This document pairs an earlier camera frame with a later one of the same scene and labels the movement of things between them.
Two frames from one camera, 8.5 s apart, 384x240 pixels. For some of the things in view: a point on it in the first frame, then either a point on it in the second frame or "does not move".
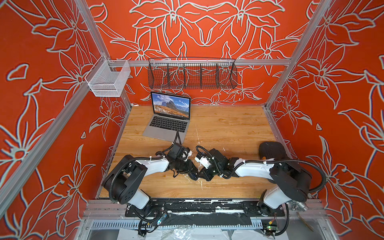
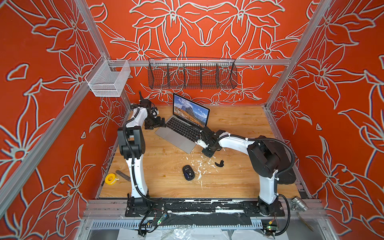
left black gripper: [189, 168] → [156, 124]
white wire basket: [107, 78] does not move
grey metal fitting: [298, 206] does not move
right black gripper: [207, 175] → [209, 153]
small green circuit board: [270, 229] does not move
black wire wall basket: [192, 73] does not move
